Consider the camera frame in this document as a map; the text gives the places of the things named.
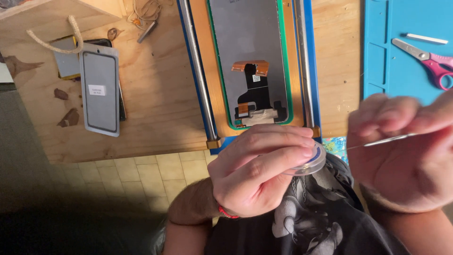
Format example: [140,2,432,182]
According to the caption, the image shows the long metal rail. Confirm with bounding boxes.
[179,0,218,141]
[294,0,315,129]

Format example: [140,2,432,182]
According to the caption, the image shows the white pen tool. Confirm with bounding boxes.
[401,33,449,45]

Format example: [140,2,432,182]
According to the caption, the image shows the blue screen separator machine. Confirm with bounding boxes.
[176,0,323,156]

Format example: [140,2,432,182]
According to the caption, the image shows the floral patterned cloth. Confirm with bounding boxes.
[321,136,350,164]

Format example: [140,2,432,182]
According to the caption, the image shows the clear plastic wire spool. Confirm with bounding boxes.
[282,142,327,177]

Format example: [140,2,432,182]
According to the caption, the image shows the brown paper bag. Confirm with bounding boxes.
[0,0,124,40]

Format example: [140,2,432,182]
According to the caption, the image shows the black phone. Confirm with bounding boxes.
[82,38,127,122]

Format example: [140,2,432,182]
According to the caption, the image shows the orange heating plate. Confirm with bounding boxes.
[189,0,306,129]

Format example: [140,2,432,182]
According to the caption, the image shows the black printed t-shirt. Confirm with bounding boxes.
[205,152,412,255]

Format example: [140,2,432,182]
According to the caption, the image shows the red wrist bracelet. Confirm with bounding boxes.
[217,205,240,219]

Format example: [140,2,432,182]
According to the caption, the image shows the grey phone part yellow edge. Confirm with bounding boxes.
[52,35,83,81]

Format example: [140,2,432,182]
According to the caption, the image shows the thin metal cutting wire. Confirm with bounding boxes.
[346,133,419,151]

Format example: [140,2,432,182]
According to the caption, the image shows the pink handled scissors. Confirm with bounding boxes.
[391,38,453,91]

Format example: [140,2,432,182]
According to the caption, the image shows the green silicone pad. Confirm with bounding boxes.
[206,0,294,131]

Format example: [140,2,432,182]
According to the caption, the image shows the small grey metal bar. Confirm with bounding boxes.
[137,21,158,44]

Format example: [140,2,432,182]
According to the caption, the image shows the beige tangled cord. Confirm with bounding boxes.
[127,0,172,22]

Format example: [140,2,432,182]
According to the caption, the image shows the person's right hand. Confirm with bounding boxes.
[347,90,453,214]

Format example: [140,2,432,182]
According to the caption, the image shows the blue silicone work mat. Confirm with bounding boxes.
[363,0,453,106]

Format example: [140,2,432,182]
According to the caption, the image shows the phone display screen panel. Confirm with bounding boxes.
[209,0,289,127]

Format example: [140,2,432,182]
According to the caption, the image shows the person's left hand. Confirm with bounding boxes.
[207,124,316,218]

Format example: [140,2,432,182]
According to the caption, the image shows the beige rope handle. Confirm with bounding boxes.
[26,15,84,55]

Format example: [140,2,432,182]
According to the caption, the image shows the grey glass panel white label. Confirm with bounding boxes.
[78,42,120,137]

